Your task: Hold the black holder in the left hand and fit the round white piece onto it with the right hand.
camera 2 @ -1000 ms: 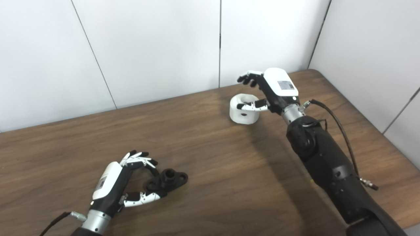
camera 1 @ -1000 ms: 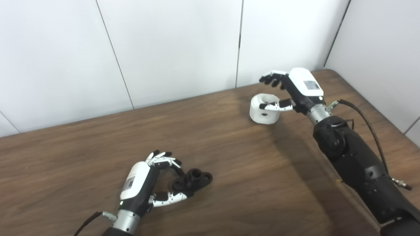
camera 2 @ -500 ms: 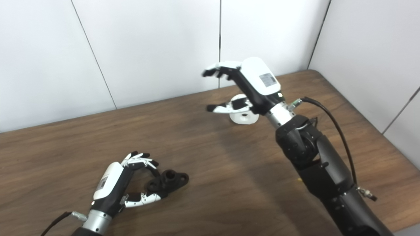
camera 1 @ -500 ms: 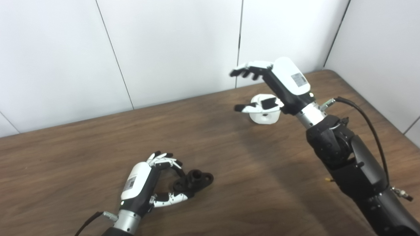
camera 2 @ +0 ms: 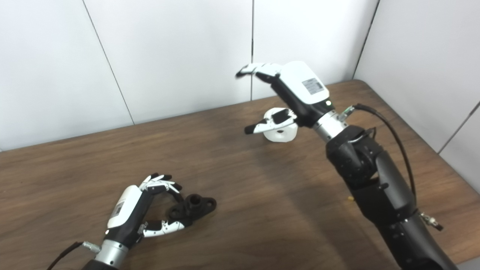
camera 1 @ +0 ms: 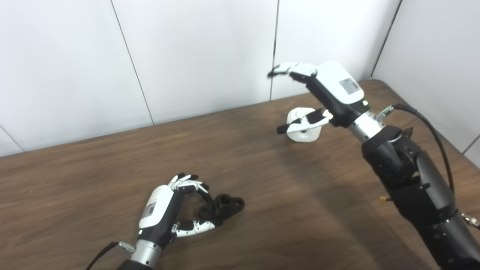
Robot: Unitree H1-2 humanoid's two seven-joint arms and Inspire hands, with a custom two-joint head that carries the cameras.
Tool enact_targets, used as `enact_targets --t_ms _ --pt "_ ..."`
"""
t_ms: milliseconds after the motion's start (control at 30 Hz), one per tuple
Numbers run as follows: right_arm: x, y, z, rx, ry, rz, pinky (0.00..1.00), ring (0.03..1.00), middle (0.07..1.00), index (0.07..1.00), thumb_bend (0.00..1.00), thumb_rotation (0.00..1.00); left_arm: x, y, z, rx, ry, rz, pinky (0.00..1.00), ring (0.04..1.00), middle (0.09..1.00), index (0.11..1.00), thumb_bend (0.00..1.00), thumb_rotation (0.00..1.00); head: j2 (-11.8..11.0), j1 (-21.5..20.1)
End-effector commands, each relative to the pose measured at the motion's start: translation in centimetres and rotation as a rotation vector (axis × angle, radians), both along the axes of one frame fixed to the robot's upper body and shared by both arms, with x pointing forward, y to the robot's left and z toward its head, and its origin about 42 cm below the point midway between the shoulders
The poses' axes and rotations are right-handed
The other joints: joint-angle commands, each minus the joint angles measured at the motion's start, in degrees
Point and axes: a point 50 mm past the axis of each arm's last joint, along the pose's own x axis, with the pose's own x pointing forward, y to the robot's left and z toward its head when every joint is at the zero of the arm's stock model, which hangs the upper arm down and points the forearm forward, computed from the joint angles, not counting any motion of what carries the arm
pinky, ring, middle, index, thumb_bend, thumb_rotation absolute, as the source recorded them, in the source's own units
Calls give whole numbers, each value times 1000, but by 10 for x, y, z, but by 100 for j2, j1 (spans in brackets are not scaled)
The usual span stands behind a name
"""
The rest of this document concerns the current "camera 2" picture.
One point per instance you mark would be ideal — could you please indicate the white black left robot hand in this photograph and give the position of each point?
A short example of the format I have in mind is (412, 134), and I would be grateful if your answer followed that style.
(125, 206)

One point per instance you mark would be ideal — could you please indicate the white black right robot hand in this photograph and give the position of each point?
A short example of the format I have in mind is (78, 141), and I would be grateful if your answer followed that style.
(300, 86)

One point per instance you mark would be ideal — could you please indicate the round white plastic piece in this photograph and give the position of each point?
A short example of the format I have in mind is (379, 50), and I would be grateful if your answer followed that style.
(281, 135)

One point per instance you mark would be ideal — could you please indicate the black plastic holder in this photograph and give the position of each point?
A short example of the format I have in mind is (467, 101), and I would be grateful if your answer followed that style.
(193, 208)

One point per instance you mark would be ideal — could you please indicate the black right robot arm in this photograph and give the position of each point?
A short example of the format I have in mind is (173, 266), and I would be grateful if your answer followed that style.
(382, 191)

